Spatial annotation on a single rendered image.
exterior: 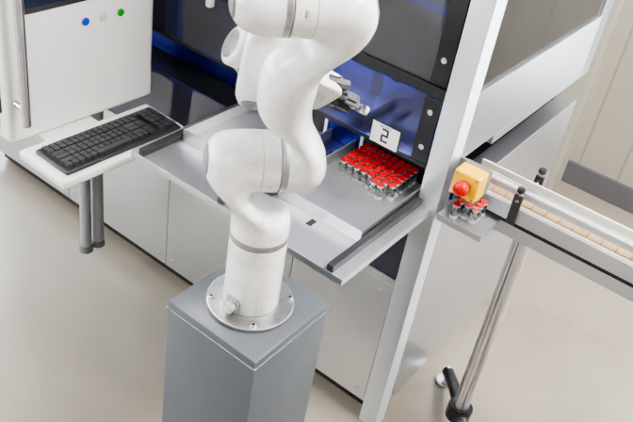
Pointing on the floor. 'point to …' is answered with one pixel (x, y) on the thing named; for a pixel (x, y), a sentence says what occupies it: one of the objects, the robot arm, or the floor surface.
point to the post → (442, 167)
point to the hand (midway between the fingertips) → (347, 102)
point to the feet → (452, 396)
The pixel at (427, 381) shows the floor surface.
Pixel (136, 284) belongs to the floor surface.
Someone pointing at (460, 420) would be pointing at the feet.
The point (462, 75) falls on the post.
